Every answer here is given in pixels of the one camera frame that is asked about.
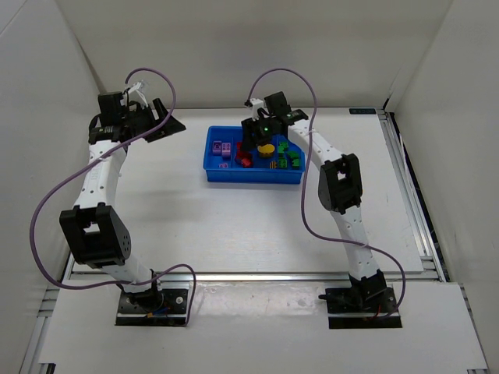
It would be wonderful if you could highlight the purple cable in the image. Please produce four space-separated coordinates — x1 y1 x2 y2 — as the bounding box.
247 68 406 319
30 68 196 326

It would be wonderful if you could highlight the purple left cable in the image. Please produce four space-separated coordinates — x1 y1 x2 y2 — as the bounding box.
30 68 196 326

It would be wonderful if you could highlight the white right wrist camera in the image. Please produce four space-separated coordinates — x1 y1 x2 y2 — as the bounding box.
244 98 264 121

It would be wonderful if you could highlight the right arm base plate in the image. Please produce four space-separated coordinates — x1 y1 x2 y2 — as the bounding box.
318 288 402 330

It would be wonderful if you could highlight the blue divided plastic bin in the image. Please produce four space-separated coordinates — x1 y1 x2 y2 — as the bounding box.
203 126 305 184

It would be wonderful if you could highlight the purple curved brick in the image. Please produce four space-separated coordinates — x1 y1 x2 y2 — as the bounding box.
211 140 222 156

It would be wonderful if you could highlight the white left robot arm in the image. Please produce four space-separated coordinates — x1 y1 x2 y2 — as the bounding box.
59 86 186 303

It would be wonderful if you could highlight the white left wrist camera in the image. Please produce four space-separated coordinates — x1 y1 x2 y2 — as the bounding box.
124 80 149 108

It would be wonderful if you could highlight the aluminium front rail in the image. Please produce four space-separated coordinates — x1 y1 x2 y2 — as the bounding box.
68 272 434 282

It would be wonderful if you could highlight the red curved brick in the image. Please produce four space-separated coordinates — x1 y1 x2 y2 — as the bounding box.
235 151 253 168

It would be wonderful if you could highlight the green number three brick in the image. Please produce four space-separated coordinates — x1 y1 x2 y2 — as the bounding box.
287 151 301 170

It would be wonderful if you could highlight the yellow oval brick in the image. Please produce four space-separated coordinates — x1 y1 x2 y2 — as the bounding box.
257 144 275 158

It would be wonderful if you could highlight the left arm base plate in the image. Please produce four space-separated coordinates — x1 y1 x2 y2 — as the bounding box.
115 280 197 327

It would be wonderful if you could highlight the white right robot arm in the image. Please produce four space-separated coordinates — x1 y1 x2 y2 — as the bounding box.
241 92 387 312

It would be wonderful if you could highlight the small green brick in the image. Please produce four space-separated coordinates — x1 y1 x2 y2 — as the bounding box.
278 141 290 154

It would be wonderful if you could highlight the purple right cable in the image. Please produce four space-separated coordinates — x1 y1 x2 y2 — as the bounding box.
247 68 406 319

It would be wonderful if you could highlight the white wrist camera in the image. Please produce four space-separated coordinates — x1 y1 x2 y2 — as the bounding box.
124 80 149 108
244 98 264 121

